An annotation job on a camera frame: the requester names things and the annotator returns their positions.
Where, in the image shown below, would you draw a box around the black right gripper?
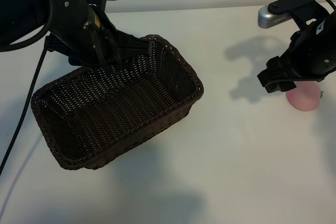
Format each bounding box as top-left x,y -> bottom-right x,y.
257,16 -> 328,94

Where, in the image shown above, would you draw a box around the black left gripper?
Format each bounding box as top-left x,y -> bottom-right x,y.
44,5 -> 153,73

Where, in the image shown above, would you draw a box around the pink peach with green leaf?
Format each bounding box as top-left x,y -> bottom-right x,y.
286,81 -> 325,111

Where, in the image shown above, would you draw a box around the dark brown woven basket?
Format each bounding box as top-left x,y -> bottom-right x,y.
30,34 -> 204,171

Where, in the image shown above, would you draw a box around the black looped wrist cables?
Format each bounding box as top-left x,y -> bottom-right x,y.
88,7 -> 123,76

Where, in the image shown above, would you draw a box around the black smooth arm cable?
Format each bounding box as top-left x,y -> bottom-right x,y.
0,0 -> 56,52

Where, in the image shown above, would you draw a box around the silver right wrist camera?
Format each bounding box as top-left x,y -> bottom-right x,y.
257,5 -> 291,28

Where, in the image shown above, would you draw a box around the black right camera bracket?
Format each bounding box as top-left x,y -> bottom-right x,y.
267,0 -> 332,33

